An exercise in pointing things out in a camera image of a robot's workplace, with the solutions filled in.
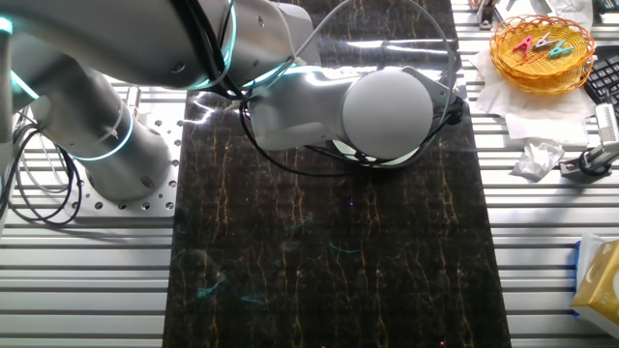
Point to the dark marble pattern mat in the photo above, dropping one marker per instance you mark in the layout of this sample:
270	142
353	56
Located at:
290	266

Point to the yellow tissue box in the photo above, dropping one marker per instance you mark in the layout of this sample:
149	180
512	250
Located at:
602	285

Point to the teal plastic clothespin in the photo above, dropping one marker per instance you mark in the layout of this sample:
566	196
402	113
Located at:
561	49

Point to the silver perforated base plate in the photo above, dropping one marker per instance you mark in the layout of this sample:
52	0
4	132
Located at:
164	203

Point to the metal stand foot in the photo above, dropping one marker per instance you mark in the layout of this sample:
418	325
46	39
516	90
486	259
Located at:
485	14

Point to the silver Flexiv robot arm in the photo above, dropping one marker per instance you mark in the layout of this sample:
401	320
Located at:
72	121

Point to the silver ribbed camera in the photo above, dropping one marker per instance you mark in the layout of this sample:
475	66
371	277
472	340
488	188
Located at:
607	125

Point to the white paper towel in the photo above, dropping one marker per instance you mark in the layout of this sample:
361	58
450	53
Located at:
532	116

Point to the orange plastic clothespin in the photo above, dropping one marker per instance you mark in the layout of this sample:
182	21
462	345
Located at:
529	59

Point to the pink plastic clothespin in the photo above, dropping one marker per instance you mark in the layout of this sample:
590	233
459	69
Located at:
523	45

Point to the grey plastic clothespin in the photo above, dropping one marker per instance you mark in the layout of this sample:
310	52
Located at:
544	41

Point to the crumpled white tissue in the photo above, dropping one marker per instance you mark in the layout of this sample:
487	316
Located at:
537	159

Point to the white plastic bag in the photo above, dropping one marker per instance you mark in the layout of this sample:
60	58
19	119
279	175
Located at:
575	9

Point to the yellow wicker basket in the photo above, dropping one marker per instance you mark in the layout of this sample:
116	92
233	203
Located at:
556	77

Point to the pale green round plate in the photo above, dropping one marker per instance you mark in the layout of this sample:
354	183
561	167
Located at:
344	146

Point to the black keyboard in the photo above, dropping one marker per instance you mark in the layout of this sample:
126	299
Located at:
604	77

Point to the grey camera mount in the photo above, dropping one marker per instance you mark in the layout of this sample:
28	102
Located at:
590	162

